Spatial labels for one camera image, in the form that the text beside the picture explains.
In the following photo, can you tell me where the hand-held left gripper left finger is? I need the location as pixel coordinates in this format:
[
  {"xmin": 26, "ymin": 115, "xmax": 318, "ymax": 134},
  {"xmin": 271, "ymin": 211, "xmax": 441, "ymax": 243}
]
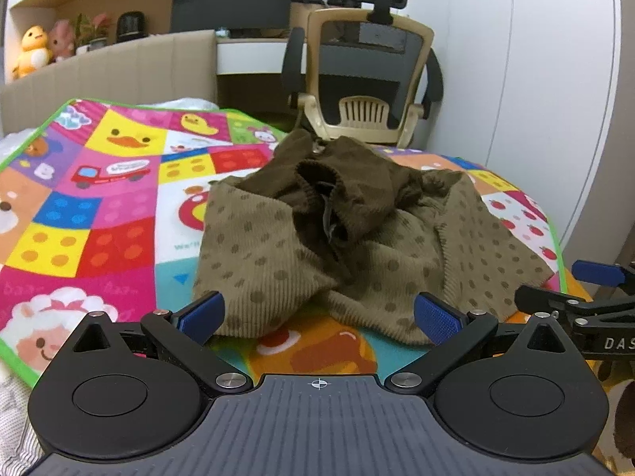
[{"xmin": 69, "ymin": 292, "xmax": 254, "ymax": 398}]

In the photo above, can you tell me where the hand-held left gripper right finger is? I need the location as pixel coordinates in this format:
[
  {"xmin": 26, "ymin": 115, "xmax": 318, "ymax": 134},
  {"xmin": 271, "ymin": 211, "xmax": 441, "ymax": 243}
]
[{"xmin": 386, "ymin": 292, "xmax": 570, "ymax": 398}]

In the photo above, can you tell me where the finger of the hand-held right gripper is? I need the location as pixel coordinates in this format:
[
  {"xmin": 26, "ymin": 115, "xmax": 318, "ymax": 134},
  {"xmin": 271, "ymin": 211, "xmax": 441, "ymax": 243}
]
[
  {"xmin": 514, "ymin": 285, "xmax": 635, "ymax": 316},
  {"xmin": 570, "ymin": 259, "xmax": 635, "ymax": 288}
]

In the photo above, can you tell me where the brown dotted corduroy garment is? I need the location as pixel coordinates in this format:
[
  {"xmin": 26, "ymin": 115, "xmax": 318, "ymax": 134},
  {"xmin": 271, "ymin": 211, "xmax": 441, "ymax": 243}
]
[{"xmin": 191, "ymin": 128, "xmax": 555, "ymax": 347}]

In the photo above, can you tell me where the person's brown fuzzy clothing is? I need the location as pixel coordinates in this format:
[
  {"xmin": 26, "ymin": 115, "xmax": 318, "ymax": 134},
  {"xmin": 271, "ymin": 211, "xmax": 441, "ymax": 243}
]
[{"xmin": 593, "ymin": 357, "xmax": 635, "ymax": 462}]

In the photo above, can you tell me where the colourful cartoon printed blanket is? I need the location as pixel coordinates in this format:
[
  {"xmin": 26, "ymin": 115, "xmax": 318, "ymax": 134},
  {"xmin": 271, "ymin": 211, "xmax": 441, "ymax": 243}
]
[{"xmin": 0, "ymin": 98, "xmax": 603, "ymax": 390}]

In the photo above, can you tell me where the white wardrobe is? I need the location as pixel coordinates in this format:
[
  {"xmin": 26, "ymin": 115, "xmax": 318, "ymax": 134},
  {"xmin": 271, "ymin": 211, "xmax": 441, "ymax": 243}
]
[{"xmin": 446, "ymin": 0, "xmax": 635, "ymax": 278}]

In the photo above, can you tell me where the white patterned bed sheet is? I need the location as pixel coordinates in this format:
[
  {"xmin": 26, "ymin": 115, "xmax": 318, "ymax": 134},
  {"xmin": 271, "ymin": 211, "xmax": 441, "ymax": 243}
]
[{"xmin": 0, "ymin": 357, "xmax": 45, "ymax": 476}]

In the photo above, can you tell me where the white duvet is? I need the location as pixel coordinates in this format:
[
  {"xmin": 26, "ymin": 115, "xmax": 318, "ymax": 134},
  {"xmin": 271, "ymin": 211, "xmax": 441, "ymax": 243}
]
[{"xmin": 136, "ymin": 96, "xmax": 219, "ymax": 112}]

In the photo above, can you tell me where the beige padded bed headboard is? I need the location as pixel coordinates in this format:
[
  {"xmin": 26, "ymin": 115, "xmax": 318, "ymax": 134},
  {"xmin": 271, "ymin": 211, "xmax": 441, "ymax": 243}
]
[{"xmin": 0, "ymin": 30, "xmax": 219, "ymax": 137}]

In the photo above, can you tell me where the white desk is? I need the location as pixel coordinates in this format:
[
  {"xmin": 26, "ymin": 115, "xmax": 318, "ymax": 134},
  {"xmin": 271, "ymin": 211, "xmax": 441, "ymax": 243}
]
[{"xmin": 216, "ymin": 37, "xmax": 308, "ymax": 77}]

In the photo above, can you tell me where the beige mesh office chair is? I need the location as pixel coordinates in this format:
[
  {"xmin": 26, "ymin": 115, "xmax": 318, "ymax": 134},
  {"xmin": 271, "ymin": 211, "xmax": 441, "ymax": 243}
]
[{"xmin": 280, "ymin": 0, "xmax": 445, "ymax": 150}]

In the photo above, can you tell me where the black round appliance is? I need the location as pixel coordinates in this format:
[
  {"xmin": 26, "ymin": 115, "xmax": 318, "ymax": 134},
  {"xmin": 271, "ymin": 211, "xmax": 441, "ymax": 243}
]
[{"xmin": 115, "ymin": 11, "xmax": 148, "ymax": 44}]

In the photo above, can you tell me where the potted plant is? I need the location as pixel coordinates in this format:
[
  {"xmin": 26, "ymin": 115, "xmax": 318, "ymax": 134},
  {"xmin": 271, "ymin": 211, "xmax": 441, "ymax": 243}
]
[{"xmin": 72, "ymin": 12, "xmax": 111, "ymax": 55}]

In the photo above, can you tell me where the pink plush toy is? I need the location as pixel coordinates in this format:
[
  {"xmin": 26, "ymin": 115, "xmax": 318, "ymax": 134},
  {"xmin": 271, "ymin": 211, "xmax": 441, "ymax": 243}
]
[{"xmin": 48, "ymin": 20, "xmax": 76, "ymax": 63}]

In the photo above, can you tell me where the yellow duck plush toy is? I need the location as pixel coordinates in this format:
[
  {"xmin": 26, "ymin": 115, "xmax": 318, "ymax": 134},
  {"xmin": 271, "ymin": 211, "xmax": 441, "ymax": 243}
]
[{"xmin": 11, "ymin": 26, "xmax": 54, "ymax": 80}]

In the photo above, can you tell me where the black computer monitor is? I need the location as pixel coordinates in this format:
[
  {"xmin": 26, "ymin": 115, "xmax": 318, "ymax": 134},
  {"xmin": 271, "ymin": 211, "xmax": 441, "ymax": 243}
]
[{"xmin": 170, "ymin": 0, "xmax": 293, "ymax": 38}]

